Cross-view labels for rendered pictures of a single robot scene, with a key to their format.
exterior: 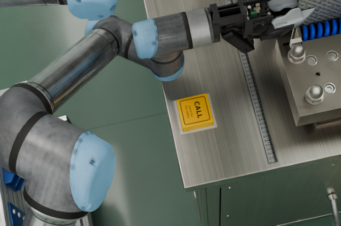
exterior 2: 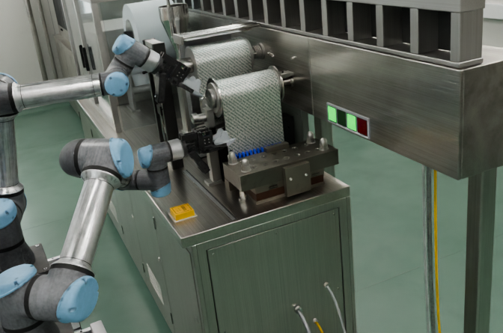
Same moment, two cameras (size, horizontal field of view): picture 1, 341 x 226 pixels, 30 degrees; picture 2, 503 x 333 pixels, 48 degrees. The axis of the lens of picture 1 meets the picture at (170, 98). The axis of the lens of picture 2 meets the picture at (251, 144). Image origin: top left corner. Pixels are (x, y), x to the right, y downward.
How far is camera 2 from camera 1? 1.43 m
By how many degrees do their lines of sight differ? 50
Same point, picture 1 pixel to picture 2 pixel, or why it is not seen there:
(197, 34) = (174, 145)
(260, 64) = (218, 194)
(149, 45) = (147, 152)
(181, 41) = (165, 150)
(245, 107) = (212, 206)
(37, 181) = (90, 156)
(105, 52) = not seen: hidden behind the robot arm
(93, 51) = not seen: hidden behind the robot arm
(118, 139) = not seen: outside the picture
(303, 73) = (238, 166)
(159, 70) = (156, 181)
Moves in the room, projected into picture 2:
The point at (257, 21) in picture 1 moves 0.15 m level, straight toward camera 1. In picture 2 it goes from (205, 138) to (205, 153)
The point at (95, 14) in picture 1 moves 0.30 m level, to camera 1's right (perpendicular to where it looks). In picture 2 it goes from (118, 89) to (206, 72)
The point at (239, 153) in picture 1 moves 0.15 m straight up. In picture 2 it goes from (213, 221) to (207, 181)
